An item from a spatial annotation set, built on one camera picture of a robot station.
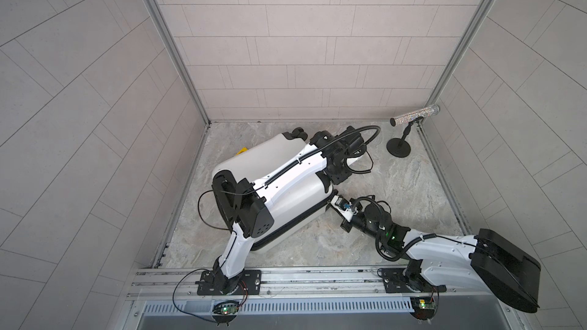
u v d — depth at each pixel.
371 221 0.61
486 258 0.43
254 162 0.80
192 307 0.69
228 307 0.64
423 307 0.68
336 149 0.53
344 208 0.65
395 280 0.71
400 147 1.05
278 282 0.72
